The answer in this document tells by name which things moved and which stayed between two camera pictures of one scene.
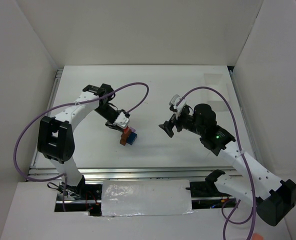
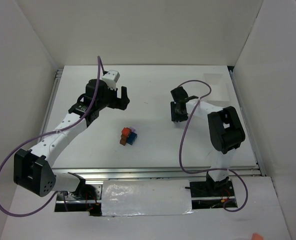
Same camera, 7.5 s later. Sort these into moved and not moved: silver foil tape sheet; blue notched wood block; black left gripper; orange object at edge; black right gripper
Moved: black left gripper; black right gripper
Not moved: orange object at edge; blue notched wood block; silver foil tape sheet
